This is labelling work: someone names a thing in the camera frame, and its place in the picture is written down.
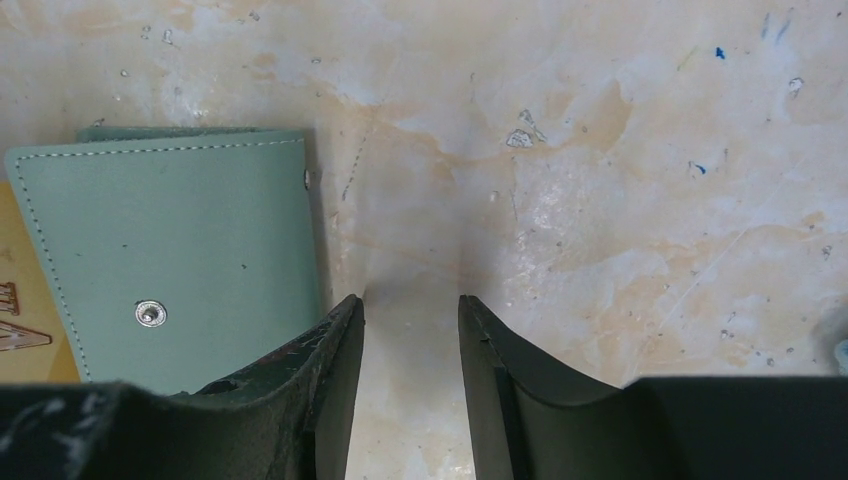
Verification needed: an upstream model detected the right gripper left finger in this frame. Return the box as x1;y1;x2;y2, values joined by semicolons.
1;295;365;479

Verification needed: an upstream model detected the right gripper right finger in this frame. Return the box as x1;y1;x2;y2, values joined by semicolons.
458;295;847;479

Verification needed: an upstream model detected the yellow credit card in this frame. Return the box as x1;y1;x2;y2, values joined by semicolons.
1;181;81;383

